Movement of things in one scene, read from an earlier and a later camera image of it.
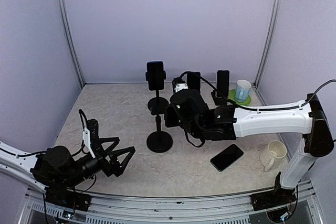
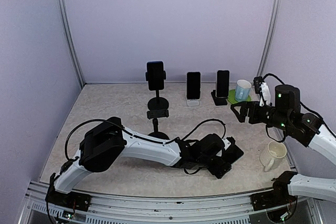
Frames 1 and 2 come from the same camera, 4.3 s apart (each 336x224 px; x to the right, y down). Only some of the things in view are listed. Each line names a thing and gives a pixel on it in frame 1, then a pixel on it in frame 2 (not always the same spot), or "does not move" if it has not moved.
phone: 222,83 does not move
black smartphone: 226,157 does not move
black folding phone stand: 218,100 does not move
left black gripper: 112,167 -> 215,171
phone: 193,81 does not move
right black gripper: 169,120 -> 253,105
